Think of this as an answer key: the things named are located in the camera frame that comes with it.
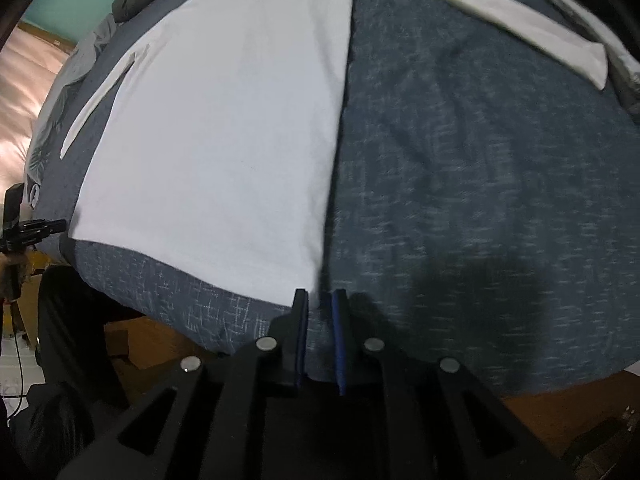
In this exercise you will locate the light grey blanket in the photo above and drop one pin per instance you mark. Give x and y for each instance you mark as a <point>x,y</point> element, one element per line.
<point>70,85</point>

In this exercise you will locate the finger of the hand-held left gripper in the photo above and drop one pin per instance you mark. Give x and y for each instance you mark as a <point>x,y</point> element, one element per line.
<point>40,240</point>
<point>47,226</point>

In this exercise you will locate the pink curtain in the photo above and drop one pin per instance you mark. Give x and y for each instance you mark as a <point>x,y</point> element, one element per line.
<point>25,110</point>

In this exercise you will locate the person's left hand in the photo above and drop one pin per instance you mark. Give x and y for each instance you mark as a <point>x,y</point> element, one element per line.
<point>4,275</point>

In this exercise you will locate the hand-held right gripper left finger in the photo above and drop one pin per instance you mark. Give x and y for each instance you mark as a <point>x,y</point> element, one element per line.
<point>292,340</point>

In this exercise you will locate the brown cardboard box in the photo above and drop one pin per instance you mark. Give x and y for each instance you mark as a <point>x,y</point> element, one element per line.
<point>34,305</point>

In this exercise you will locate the white long-sleeve shirt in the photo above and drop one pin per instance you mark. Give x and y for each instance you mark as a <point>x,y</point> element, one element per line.
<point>215,135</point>

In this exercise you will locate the grey folded garment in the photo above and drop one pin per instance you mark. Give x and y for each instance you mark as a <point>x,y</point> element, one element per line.
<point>627,90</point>

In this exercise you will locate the wooden window frame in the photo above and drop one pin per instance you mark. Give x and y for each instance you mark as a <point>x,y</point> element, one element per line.
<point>50,37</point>

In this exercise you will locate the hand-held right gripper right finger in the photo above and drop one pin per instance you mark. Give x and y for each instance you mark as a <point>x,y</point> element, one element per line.
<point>340,340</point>

